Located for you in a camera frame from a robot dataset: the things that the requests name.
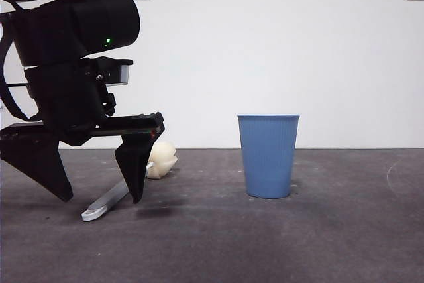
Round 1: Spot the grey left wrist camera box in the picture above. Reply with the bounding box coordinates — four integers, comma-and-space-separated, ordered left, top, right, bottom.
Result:
105, 58, 134, 86

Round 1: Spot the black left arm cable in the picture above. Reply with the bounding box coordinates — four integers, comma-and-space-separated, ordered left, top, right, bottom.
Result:
0, 21, 40, 121

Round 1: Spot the grey cup brush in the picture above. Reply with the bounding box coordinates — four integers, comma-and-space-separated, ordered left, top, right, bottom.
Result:
81, 141, 178, 223

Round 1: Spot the blue ribbed plastic cup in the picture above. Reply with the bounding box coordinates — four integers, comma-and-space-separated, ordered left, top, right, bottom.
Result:
237, 113, 301, 199

